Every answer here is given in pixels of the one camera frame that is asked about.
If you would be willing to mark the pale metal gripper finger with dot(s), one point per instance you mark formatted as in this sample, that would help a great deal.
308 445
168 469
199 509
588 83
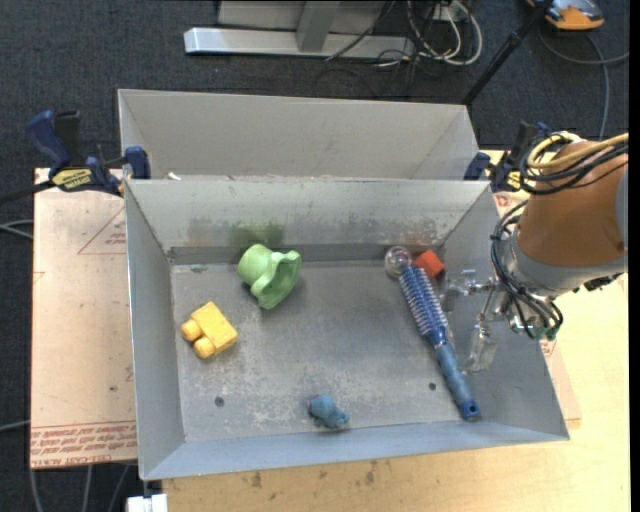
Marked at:
462 287
481 350

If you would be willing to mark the blue hair brush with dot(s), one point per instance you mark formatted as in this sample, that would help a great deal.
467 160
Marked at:
430 310

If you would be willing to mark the orange-red small cup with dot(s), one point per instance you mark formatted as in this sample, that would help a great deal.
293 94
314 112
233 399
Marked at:
430 262

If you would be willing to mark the clear iridescent ball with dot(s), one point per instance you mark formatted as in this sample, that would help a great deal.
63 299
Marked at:
398 260

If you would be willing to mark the grey metal bin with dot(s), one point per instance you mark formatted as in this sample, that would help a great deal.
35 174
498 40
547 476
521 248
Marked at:
320 340

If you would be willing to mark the blue toy animal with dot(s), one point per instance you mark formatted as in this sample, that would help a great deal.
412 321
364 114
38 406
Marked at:
327 412

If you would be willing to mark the light green toy cup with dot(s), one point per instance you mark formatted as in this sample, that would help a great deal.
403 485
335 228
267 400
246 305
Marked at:
270 275

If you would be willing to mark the yellow toy building block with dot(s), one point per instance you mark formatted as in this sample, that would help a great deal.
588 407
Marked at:
212 327

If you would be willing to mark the brown cardboard board, red print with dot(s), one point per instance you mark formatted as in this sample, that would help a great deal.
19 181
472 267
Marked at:
80 320

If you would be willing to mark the black cylinder on white bracket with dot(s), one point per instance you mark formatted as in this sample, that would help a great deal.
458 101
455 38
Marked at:
597 284

